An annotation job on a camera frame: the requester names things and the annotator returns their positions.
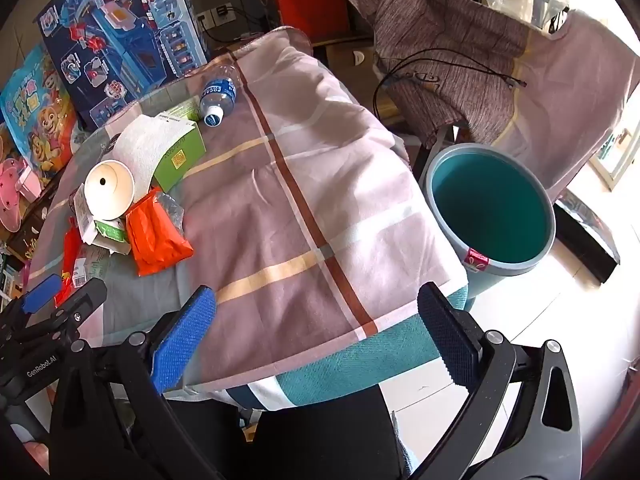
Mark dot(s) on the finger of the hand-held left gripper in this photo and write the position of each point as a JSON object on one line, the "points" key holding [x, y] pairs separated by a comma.
{"points": [[82, 302], [41, 292]]}

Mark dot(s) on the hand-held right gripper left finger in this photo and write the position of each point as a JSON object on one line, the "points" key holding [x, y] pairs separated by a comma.
{"points": [[185, 330]]}

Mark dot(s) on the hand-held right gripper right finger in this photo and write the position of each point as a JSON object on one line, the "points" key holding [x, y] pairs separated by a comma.
{"points": [[450, 340]]}

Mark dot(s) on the red print plastic bag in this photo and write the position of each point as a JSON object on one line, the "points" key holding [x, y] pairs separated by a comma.
{"points": [[75, 265]]}

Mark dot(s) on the orange packet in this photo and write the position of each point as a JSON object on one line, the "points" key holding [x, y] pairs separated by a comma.
{"points": [[157, 240]]}

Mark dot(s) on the teal plastic bin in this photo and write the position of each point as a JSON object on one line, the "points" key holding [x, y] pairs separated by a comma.
{"points": [[492, 210]]}

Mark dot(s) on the white paper towel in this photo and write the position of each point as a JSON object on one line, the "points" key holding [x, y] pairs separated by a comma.
{"points": [[145, 145]]}

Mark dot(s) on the small green white carton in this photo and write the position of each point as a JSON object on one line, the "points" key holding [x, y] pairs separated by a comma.
{"points": [[112, 235]]}

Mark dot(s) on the pink butterfly toy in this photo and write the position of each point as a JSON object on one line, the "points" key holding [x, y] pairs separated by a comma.
{"points": [[17, 190]]}

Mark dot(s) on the clear crinkled plastic wrapper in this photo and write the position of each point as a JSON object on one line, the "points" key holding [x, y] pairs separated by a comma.
{"points": [[170, 210]]}

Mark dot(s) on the black flat box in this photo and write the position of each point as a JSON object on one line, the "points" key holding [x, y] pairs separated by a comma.
{"points": [[590, 240]]}

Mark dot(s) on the flat green box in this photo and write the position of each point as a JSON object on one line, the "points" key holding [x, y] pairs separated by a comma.
{"points": [[182, 157]]}

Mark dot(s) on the cartoon dog bag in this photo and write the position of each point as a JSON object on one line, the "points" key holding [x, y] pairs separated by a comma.
{"points": [[40, 120]]}

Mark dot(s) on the plaid pink grey blanket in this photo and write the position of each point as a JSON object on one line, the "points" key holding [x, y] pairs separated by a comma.
{"points": [[310, 200]]}

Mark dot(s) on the blue label water bottle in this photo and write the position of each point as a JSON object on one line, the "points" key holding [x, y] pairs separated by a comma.
{"points": [[219, 92]]}

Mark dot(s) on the blue toy box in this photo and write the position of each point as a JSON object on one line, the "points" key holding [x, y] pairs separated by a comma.
{"points": [[125, 35]]}

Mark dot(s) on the brown cardboard box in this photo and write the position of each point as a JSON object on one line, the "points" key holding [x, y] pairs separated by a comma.
{"points": [[350, 75]]}

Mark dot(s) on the mauve two-tone garment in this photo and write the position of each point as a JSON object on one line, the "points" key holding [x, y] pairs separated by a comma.
{"points": [[450, 50]]}

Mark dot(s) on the wall socket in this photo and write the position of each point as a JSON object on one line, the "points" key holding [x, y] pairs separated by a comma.
{"points": [[217, 15]]}

